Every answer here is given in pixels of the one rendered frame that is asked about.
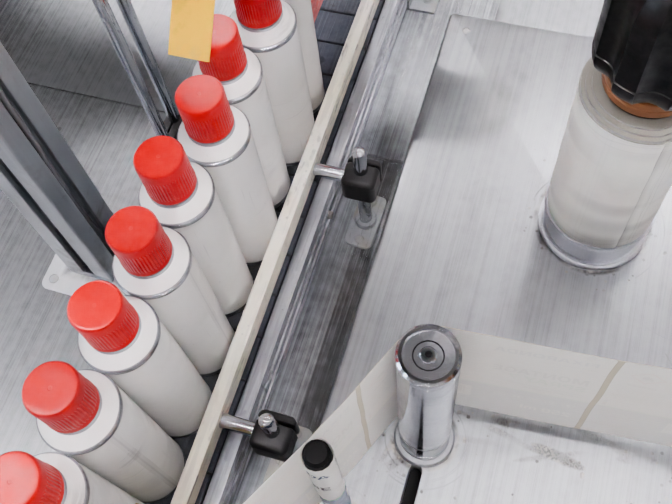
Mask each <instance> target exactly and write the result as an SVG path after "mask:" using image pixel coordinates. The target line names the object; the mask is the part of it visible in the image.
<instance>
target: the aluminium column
mask: <svg viewBox="0 0 672 504"><path fill-rule="evenodd" d="M0 88H1V89H2V91H3V92H4V93H5V95H6V96H7V98H8V99H9V101H10V102H11V104H12V105H13V107H14V108H15V110H16V111H17V112H18V114H19V115H20V117H21V118H22V120H23V121H24V123H25V124H26V126H27V127H28V129H29V130H30V132H31V133H32V135H33V136H34V138H35V139H36V141H37V142H38V144H39V145H40V147H41V148H42V150H43V151H44V153H45V155H46V156H47V158H48V159H49V161H50V162H51V164H52V166H53V167H54V169H55V170H56V172H57V173H58V175H59V176H60V178H61V179H62V181H63V182H64V184H65V185H66V187H67V188H68V189H69V191H70V192H71V194H72V195H73V196H74V198H75V199H76V201H77V202H78V203H79V205H80V206H81V207H82V209H83V210H84V211H85V212H86V214H87V215H88V216H89V217H90V218H91V219H92V221H93V222H94V223H95V224H96V225H97V226H98V228H99V229H100V230H101V232H102V233H103V234H104V236H105V227H106V224H107V222H108V221H109V219H110V218H111V217H112V216H113V215H114V214H113V213H112V211H111V209H110V208H109V206H108V205H107V203H106V202H105V200H104V199H103V197H102V196H101V194H100V193H99V191H98V190H97V188H96V187H95V185H94V184H93V182H92V180H91V179H90V177H89V176H88V174H87V173H86V171H85V170H84V168H83V167H82V165H81V164H80V162H79V161H78V159H77V158H76V156H75V155H74V153H73V151H72V150H71V148H70V147H69V145H68V144H67V142H66V141H65V139H64V138H63V136H62V135H61V133H60V132H59V130H58V129H57V127H56V126H55V124H54V122H53V121H52V119H51V118H50V116H49V115H48V113H47V112H46V110H45V109H44V107H43V106H42V104H41V103H40V101H39V100H38V98H37V96H36V95H35V93H34V92H33V90H32V89H31V87H30V86H29V84H28V83H27V81H26V80H25V78H24V77H23V75H22V74H21V72H20V71H19V69H18V67H17V66H16V64H15V63H14V61H13V60H12V58H11V57H10V55H9V54H8V52H7V51H6V49H5V48H4V46H3V45H2V43H1V42H0ZM0 189H1V190H2V191H3V192H4V194H5V195H6V196H7V197H8V198H9V199H10V201H11V202H12V203H13V204H14V205H15V206H16V208H17V209H18V210H19V211H20V212H21V213H22V215H23V216H24V217H25V218H26V219H27V220H28V222H29V223H30V224H31V225H32V226H33V227H34V229H35V230H36V231H37V232H38V233H39V234H40V236H41V237H42V238H43V239H44V240H45V241H46V243H47V244H48V245H49V246H50V247H51V248H52V250H53V251H54V252H55V253H56V254H57V255H58V257H59V258H60V259H61V260H62V261H63V263H64V264H65V265H66V266H67V267H68V268H69V269H70V271H71V272H75V273H78V274H82V275H86V276H90V277H94V278H98V279H101V280H105V281H109V282H113V281H114V276H113V272H112V262H113V256H112V255H111V254H110V252H109V251H108V249H107V248H106V247H105V245H104V244H103V243H102V241H101V240H100V238H99V237H98V236H97V234H96V233H95V232H94V230H93V229H92V227H91V226H90V225H89V223H88V222H87V220H86V219H85V218H84V216H83V215H82V214H81V212H80V211H79V209H78V208H77V207H76V205H75V204H74V203H73V201H72V200H71V198H70V197H69V196H68V194H67V193H66V191H65V190H64V189H63V187H62V186H61V185H60V183H59V182H58V180H57V179H56V178H55V176H54V175H53V174H52V172H51V171H50V169H49V168H48V167H47V165H46V164H45V163H44V161H43V160H42V158H41V157H40V156H39V154H38V153H37V151H36V150H35V149H34V147H33V146H32V145H31V143H30V142H29V140H28V139H27V138H26V136H25V135H24V134H23V132H22V131H21V129H20V128H19V127H18V125H17V124H16V122H15V121H14V120H13V118H12V117H11V115H10V114H9V112H8V111H7V110H6V108H5V107H4V105H3V104H2V102H1V101H0Z"/></svg>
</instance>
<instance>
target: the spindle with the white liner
mask: <svg viewBox="0 0 672 504"><path fill-rule="evenodd" d="M591 53H592V57H591V58H590V59H589V60H588V61H587V63H586V64H585V66H584V67H583V69H582V72H581V74H580V77H579V82H578V87H577V91H576V95H575V98H574V101H573V104H572V106H571V109H570V113H569V117H568V121H567V126H566V130H565V133H564V135H563V138H562V142H561V145H560V148H559V153H558V158H557V161H556V164H555V167H554V170H553V173H552V178H551V180H550V182H549V184H548V186H547V190H546V193H545V197H544V199H543V201H542V203H541V206H540V210H539V216H538V222H539V228H540V232H541V235H542V237H543V239H544V241H545V242H546V244H547V245H548V247H549V248H550V249H551V250H552V251H553V252H554V253H555V254H556V255H557V256H558V257H560V258H561V259H563V260H564V261H566V262H568V263H570V264H572V265H575V266H577V267H581V268H585V269H591V270H605V269H611V268H615V267H618V266H621V265H623V264H625V263H627V262H628V261H630V260H631V259H632V258H634V257H635V256H636V255H637V254H638V253H639V251H640V250H641V249H642V247H643V245H644V243H645V241H646V239H647V236H648V232H649V231H650V229H651V227H652V225H653V223H654V221H655V218H656V213H657V212H658V210H659V208H660V206H661V204H662V202H663V200H664V198H665V196H666V194H667V192H668V191H669V189H670V188H671V186H672V0H604V3H603V6H602V10H601V13H600V17H599V20H598V24H597V27H596V31H595V34H594V38H593V41H592V50H591Z"/></svg>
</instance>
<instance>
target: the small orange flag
mask: <svg viewBox="0 0 672 504"><path fill-rule="evenodd" d="M214 8H215V0H172V6H171V20H170V34H169V48H168V54H169V55H174V56H179V57H184V58H189V59H194V60H199V61H204V62H210V52H211V41H212V30H213V19H214Z"/></svg>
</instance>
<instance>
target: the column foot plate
mask: <svg viewBox="0 0 672 504"><path fill-rule="evenodd" d="M97 280H101V279H98V278H94V277H90V276H86V275H82V274H78V273H75V272H71V271H70V269H69V268H68V267H67V266H66V265H65V264H64V263H63V261H62V260H61V259H60V258H59V257H58V255H57V254H55V256H54V258H53V260H52V262H51V264H50V266H49V268H48V270H47V272H46V274H45V276H44V278H43V281H42V285H43V287H44V288H46V289H48V290H52V291H56V292H59V293H63V294H67V295H71V296H72V295H73V293H74V292H75V291H76V290H77V289H78V288H79V287H81V286H82V285H84V284H86V283H88V282H91V281H97ZM110 283H112V284H114V285H115V286H116V287H117V288H118V289H119V290H120V291H121V293H122V294H123V295H126V294H125V292H124V291H123V290H122V289H121V288H120V287H119V286H118V284H117V283H116V281H115V279H114V281H113V282H110Z"/></svg>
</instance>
